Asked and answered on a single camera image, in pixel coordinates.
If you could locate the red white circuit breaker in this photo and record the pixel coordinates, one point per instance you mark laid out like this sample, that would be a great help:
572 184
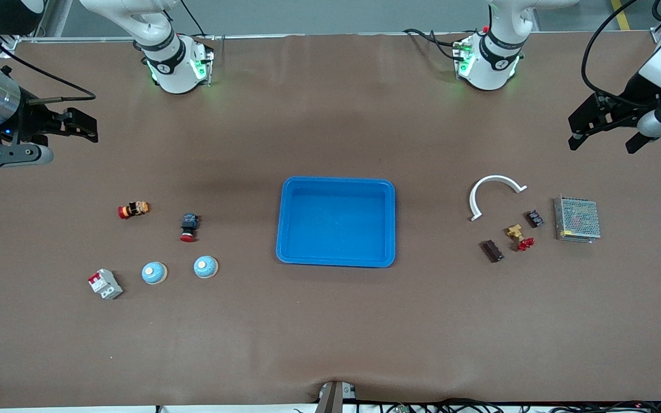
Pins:
105 284

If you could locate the brown table cover mat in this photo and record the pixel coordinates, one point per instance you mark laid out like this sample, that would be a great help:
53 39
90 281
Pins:
330 321

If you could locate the black red push button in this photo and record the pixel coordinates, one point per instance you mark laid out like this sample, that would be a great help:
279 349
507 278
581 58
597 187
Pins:
189 223

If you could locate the orange emergency stop button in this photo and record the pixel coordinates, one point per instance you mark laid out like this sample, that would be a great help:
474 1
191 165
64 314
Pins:
133 210

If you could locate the blue plastic tray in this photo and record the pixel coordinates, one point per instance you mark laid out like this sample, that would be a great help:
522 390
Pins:
336 223

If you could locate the metal mesh power supply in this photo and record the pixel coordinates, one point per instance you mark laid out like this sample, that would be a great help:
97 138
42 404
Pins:
577 218

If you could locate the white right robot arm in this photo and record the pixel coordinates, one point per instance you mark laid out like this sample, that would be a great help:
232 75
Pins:
175 69

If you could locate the large dark brown capacitor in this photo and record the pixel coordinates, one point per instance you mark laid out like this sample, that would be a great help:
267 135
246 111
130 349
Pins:
493 250

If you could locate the small dark brown capacitor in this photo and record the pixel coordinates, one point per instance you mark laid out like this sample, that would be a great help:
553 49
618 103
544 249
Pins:
534 218

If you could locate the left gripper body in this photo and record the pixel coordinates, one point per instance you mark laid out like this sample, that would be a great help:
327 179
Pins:
636 92

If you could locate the white curved pipe clamp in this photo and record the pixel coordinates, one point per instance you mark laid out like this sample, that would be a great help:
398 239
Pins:
497 178

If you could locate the metal table edge bracket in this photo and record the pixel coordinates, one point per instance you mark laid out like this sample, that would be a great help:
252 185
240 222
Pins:
333 398

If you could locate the light blue call bell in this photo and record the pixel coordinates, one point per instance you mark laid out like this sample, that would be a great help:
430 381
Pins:
205 267
154 273

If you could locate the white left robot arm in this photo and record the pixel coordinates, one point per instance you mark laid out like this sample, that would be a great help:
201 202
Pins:
488 63

